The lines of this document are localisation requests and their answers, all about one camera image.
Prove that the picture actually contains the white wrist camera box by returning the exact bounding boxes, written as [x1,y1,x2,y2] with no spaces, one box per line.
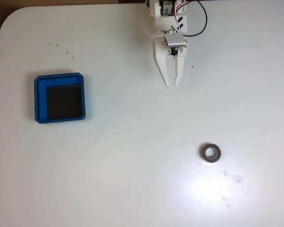
[164,32,188,48]

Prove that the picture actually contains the black foam insert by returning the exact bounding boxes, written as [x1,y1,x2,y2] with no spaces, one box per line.
[46,84,83,120]

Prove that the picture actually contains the red tape roll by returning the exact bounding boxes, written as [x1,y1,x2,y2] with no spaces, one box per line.
[200,142,222,164]

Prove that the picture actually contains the red white servo cable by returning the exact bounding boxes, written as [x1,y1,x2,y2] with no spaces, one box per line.
[176,0,193,13]

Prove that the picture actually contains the white perforated base plate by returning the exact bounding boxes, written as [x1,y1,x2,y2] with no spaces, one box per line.
[142,4,157,34]

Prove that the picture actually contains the blue square box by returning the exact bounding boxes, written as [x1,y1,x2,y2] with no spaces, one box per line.
[34,72,87,124]

